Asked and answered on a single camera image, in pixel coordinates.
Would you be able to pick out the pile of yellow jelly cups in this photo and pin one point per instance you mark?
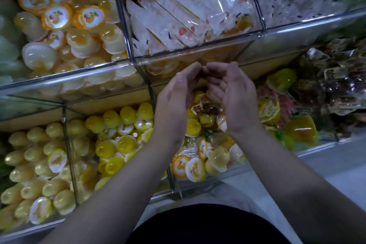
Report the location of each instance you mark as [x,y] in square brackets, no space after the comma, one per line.
[108,138]

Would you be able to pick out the pile of orange-lid jelly cups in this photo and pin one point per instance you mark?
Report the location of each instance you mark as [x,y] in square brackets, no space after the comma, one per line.
[74,29]

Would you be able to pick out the black shirt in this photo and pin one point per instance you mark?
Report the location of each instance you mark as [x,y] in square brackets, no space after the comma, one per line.
[209,226]

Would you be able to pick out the person's left hand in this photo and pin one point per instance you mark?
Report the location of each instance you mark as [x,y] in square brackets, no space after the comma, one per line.
[171,109]

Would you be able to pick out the pile of pastel jelly cups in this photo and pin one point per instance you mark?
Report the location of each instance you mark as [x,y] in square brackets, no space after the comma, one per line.
[211,158]

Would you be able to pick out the pile of clear packets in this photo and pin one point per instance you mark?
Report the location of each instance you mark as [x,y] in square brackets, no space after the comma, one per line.
[188,12]

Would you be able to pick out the pile of pale yellow jelly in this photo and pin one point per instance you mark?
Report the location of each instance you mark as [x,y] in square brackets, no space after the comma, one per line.
[34,172]

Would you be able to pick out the light grey shorts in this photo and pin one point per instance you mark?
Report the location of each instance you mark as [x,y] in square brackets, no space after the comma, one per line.
[200,195]

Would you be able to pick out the person's right hand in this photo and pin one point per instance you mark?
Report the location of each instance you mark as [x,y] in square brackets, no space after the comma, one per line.
[237,101]

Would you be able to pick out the pile of brown snack packets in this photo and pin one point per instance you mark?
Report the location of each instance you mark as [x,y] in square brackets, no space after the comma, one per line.
[343,81]

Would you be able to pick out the person's right forearm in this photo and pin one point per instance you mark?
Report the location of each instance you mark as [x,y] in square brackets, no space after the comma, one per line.
[309,189]

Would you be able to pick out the person's left forearm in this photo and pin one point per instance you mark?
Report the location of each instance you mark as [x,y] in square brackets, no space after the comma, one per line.
[108,201]

